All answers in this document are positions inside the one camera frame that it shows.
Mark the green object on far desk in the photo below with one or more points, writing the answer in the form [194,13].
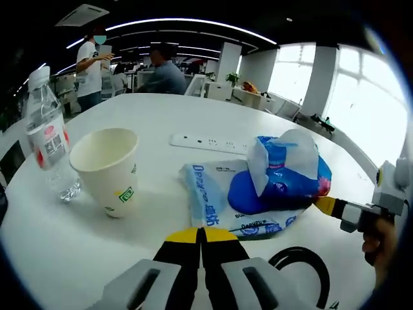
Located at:
[324,122]

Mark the light blue wet wipes pack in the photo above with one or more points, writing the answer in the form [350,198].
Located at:
[209,193]

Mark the orange object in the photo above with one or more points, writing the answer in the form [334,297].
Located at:
[250,87]

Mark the green potted plant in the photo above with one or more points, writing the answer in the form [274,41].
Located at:
[233,79]

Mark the clear plastic water bottle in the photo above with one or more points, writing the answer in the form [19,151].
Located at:
[48,139]

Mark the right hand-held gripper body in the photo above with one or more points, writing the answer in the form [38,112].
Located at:
[392,193]

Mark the ceiling air conditioner unit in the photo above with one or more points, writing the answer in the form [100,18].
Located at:
[82,14]

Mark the white paper cup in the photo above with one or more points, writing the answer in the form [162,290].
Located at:
[109,174]

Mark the white office chair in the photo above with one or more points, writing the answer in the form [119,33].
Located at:
[195,85]

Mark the person's right hand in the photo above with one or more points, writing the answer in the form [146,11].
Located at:
[382,252]

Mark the white power strip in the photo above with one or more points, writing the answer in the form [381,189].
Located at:
[209,143]

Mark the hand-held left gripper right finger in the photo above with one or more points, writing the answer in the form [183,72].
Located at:
[238,284]

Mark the blue tissue pack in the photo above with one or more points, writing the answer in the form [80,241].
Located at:
[290,181]

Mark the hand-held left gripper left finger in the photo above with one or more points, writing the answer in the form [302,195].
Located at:
[155,284]

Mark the long ceiling light strip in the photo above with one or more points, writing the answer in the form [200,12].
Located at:
[180,22]

